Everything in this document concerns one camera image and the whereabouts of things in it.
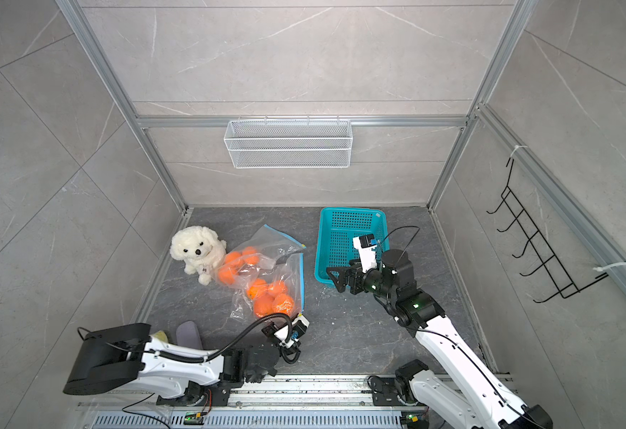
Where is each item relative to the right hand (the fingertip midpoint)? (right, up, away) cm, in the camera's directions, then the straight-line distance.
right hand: (341, 265), depth 72 cm
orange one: (-17, -13, +7) cm, 23 cm away
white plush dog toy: (-45, +4, +13) cm, 47 cm away
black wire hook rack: (+50, +7, -5) cm, 51 cm away
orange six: (-32, 0, +25) cm, 40 cm away
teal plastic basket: (+1, +10, +38) cm, 40 cm away
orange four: (-27, -10, +13) cm, 31 cm away
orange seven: (-38, -6, +18) cm, 43 cm away
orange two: (-24, -14, +10) cm, 29 cm away
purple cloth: (-48, -24, +11) cm, 55 cm away
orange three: (-19, -9, +12) cm, 24 cm away
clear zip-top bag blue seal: (-25, -5, +20) cm, 33 cm away
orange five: (-37, 0, +22) cm, 43 cm away
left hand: (-12, -15, +4) cm, 19 cm away
